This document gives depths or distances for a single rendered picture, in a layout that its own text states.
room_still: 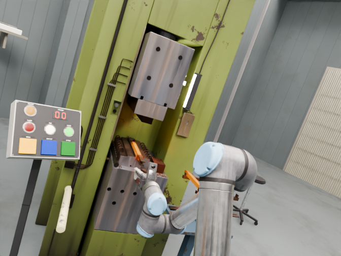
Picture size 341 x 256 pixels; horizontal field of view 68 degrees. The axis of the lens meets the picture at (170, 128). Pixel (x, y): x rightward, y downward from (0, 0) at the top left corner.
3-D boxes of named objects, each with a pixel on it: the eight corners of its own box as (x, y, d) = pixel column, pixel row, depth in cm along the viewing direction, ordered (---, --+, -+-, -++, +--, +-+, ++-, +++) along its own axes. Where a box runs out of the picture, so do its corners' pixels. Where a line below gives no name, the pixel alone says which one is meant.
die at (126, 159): (146, 170, 172) (150, 159, 170) (117, 164, 165) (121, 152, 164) (137, 149, 211) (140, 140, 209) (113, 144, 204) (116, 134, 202)
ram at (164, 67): (185, 113, 169) (206, 54, 162) (130, 96, 156) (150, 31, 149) (169, 102, 208) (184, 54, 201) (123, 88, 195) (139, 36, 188)
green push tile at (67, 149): (74, 156, 140) (75, 142, 141) (61, 155, 134) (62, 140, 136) (73, 156, 141) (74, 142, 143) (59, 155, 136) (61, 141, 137)
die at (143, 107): (163, 121, 166) (167, 107, 164) (133, 113, 159) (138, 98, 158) (149, 108, 205) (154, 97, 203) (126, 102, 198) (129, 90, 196)
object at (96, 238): (128, 290, 186) (148, 235, 178) (74, 289, 173) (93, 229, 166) (121, 240, 238) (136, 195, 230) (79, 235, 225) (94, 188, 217)
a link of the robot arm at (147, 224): (160, 240, 121) (168, 217, 119) (137, 238, 116) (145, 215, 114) (154, 227, 130) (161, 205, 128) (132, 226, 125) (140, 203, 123)
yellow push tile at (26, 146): (35, 154, 126) (37, 139, 127) (18, 153, 120) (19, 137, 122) (34, 154, 127) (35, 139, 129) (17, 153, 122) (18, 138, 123)
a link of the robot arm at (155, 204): (144, 216, 114) (151, 196, 112) (140, 201, 125) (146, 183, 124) (164, 218, 117) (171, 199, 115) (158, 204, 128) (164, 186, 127)
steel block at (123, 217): (148, 235, 178) (168, 178, 171) (93, 229, 166) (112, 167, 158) (136, 195, 230) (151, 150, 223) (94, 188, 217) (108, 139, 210)
